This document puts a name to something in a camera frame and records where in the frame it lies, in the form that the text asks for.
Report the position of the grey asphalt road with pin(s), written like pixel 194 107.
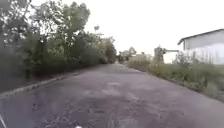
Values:
pixel 110 100

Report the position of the distant building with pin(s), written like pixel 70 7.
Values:
pixel 159 53

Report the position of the row of trees and bushes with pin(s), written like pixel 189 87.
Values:
pixel 50 43

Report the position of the overgrown grass verge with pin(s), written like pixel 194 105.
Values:
pixel 186 75

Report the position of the concrete kerb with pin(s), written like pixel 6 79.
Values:
pixel 33 86

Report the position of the white building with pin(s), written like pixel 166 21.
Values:
pixel 203 46

